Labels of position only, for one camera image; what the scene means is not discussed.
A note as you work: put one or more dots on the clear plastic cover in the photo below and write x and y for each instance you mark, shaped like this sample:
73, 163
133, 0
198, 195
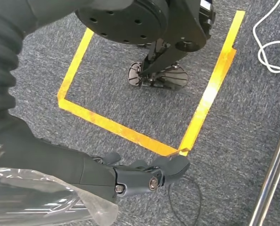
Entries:
36, 202

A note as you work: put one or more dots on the yellow floor tape outline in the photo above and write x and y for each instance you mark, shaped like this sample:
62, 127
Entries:
107, 123

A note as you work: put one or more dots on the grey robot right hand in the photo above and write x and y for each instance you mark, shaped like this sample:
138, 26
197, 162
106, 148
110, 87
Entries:
60, 165

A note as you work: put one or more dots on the steel workbench frame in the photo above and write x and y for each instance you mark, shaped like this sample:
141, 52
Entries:
273, 181

